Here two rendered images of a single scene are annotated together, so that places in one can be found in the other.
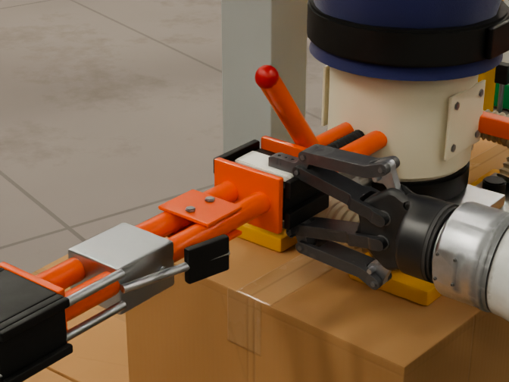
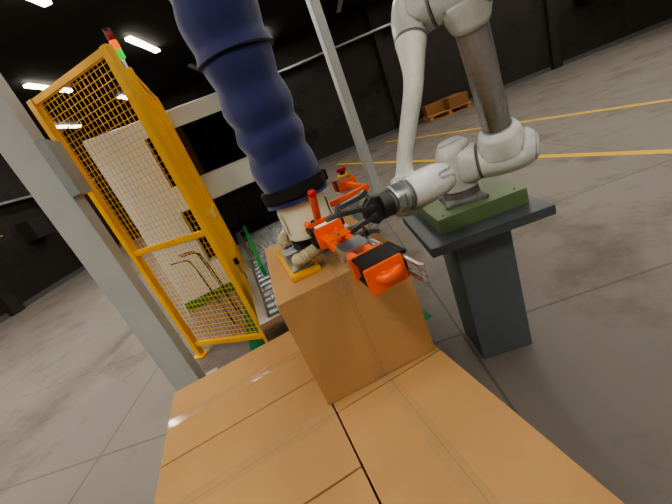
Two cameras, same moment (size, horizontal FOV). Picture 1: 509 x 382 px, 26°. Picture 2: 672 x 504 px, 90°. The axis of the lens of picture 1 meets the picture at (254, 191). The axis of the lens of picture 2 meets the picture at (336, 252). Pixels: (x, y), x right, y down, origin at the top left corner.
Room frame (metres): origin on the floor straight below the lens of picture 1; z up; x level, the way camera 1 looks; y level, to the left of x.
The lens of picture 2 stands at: (0.43, 0.66, 1.35)
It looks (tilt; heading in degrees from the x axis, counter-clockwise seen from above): 21 degrees down; 311
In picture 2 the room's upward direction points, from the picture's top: 23 degrees counter-clockwise
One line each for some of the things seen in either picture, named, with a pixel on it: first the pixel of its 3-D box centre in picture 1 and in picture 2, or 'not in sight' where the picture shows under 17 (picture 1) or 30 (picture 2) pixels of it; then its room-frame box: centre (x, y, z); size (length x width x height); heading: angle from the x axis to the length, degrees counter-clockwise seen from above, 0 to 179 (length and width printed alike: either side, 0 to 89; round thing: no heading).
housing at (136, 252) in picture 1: (122, 267); (354, 251); (0.84, 0.12, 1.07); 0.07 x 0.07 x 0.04; 52
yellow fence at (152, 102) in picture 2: not in sight; (208, 204); (3.19, -1.12, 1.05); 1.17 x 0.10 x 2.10; 143
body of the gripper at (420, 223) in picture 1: (405, 231); (377, 208); (0.91, -0.14, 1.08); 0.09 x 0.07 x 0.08; 53
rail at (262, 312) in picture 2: not in sight; (250, 270); (2.65, -0.84, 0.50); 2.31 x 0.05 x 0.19; 143
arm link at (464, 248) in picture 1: (477, 255); (398, 198); (0.87, -0.20, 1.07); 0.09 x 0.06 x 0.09; 143
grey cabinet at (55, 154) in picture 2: not in sight; (66, 168); (2.66, -0.11, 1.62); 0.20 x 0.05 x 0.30; 143
